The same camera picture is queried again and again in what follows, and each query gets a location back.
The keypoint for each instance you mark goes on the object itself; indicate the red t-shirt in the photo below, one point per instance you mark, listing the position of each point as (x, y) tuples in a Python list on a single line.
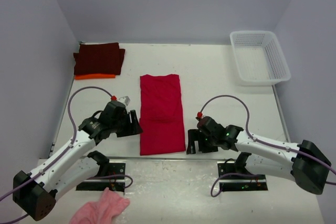
[(161, 115)]

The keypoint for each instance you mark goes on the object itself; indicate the dark maroon folded t-shirt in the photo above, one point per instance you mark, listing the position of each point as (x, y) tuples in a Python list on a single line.
[(99, 59)]

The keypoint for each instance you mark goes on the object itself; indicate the white plastic basket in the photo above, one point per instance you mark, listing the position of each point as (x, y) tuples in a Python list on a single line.
[(258, 58)]

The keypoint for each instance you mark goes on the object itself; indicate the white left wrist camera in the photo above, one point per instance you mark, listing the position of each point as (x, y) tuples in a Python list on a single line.
[(124, 100)]

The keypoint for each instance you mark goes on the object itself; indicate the pink cloth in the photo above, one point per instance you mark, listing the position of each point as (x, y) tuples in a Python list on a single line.
[(109, 205)]

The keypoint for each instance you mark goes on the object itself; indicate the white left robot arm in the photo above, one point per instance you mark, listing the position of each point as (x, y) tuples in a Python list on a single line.
[(37, 191)]

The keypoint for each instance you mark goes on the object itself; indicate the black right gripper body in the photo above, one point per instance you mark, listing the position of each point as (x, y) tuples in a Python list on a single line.
[(207, 144)]

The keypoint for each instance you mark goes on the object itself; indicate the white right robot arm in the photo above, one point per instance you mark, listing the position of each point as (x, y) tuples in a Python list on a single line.
[(258, 157)]

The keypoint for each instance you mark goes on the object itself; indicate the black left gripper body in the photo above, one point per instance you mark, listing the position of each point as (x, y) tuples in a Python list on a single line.
[(122, 127)]

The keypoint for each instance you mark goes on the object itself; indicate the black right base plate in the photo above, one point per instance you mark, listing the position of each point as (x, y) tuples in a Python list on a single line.
[(238, 183)]

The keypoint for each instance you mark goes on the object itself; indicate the orange folded t-shirt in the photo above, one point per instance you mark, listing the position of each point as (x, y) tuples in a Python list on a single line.
[(94, 76)]

